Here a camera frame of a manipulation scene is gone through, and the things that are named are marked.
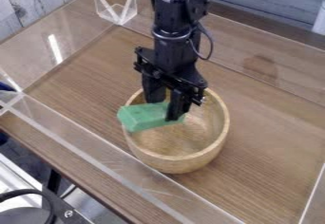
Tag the white object at right edge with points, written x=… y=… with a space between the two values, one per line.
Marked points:
x=319 y=25

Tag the green rectangular block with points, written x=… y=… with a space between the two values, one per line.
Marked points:
x=138 y=117

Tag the clear acrylic corner bracket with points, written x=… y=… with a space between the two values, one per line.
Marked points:
x=117 y=13

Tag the black metal table leg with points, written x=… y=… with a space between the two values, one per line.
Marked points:
x=54 y=182

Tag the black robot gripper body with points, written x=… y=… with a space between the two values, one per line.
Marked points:
x=170 y=63

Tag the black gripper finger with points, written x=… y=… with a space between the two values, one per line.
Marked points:
x=178 y=106
x=154 y=89

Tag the clear acrylic front barrier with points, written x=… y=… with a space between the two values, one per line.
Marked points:
x=98 y=142

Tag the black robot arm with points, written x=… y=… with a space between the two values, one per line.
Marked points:
x=177 y=18

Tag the light wooden bowl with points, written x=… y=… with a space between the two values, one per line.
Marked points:
x=182 y=147

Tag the blue object at left edge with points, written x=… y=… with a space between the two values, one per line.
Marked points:
x=6 y=87

